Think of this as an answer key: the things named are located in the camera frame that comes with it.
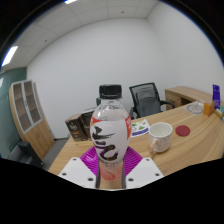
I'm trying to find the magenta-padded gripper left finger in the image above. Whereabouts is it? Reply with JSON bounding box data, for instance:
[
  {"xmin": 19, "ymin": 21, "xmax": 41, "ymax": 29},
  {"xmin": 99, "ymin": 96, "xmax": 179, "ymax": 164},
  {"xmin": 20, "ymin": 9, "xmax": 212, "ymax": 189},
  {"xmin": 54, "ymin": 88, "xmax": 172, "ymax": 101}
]
[{"xmin": 58, "ymin": 146, "xmax": 101, "ymax": 190}]

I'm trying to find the dark printed carton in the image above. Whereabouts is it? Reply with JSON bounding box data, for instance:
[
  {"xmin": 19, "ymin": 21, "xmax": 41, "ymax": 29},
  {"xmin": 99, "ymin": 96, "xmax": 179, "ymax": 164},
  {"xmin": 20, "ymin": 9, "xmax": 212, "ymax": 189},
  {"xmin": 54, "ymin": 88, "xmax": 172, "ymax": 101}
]
[{"xmin": 64, "ymin": 109, "xmax": 96, "ymax": 143}]

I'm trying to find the white patterned mug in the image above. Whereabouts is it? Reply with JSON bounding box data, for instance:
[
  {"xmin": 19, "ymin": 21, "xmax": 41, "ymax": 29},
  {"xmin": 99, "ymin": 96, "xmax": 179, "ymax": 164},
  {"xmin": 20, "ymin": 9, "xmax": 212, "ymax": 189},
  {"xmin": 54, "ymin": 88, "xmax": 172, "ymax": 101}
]
[{"xmin": 147, "ymin": 121, "xmax": 174, "ymax": 155}]

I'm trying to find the orange small box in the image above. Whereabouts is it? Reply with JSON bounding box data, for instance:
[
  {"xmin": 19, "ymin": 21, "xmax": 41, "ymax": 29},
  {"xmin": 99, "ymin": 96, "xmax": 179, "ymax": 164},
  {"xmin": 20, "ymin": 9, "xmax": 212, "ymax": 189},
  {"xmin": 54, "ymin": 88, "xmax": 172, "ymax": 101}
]
[{"xmin": 203, "ymin": 99, "xmax": 216, "ymax": 117}]

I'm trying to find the round grey printed disc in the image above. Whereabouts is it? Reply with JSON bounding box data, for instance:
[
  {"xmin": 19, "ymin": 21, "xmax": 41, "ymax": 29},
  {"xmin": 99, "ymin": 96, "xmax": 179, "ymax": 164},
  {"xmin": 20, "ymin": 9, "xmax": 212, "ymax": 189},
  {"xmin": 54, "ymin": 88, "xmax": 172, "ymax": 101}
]
[{"xmin": 186, "ymin": 101, "xmax": 205, "ymax": 115}]

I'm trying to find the purple standing card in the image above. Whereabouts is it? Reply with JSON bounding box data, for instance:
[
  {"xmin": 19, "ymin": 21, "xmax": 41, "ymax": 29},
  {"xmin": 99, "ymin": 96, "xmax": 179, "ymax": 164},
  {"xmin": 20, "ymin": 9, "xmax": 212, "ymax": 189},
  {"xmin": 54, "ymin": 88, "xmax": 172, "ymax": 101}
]
[{"xmin": 212, "ymin": 84, "xmax": 222, "ymax": 110}]

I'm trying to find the wooden side desk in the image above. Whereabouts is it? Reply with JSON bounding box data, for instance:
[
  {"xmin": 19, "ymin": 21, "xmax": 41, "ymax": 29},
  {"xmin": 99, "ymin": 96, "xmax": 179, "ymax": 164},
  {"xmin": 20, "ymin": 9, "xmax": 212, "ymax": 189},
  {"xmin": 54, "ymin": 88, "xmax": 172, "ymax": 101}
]
[{"xmin": 164, "ymin": 85, "xmax": 214, "ymax": 111}]

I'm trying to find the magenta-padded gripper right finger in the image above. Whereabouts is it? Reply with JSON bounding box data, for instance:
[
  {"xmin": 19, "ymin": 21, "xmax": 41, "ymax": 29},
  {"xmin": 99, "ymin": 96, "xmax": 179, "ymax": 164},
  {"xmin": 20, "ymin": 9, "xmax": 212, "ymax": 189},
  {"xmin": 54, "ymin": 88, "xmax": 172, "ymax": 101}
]
[{"xmin": 121, "ymin": 145, "xmax": 165, "ymax": 190}]

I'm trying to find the clear drink bottle black cap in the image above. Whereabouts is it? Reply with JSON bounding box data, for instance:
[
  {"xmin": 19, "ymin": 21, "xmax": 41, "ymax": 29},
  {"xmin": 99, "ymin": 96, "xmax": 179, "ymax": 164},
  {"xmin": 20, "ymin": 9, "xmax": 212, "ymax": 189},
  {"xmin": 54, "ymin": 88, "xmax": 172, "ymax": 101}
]
[{"xmin": 89, "ymin": 84, "xmax": 133, "ymax": 183}]

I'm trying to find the flat round red coaster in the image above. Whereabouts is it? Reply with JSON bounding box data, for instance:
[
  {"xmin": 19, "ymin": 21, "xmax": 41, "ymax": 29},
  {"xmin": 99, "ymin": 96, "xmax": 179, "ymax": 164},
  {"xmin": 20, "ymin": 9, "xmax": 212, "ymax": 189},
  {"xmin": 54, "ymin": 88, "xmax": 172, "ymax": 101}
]
[{"xmin": 175, "ymin": 124, "xmax": 191, "ymax": 137}]

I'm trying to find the black leather armchair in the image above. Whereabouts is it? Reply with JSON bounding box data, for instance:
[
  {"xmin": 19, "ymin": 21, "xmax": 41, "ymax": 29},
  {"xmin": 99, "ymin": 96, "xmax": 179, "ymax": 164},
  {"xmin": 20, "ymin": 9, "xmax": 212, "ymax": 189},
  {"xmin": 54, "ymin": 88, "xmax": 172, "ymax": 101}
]
[{"xmin": 8, "ymin": 139, "xmax": 44, "ymax": 169}]

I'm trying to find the wooden shelf cabinet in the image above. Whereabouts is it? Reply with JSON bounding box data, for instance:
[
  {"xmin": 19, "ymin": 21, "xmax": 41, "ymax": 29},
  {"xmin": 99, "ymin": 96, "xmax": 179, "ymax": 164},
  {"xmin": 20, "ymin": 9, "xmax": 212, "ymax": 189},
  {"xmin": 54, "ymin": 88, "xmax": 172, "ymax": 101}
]
[{"xmin": 8, "ymin": 79, "xmax": 56, "ymax": 160}]

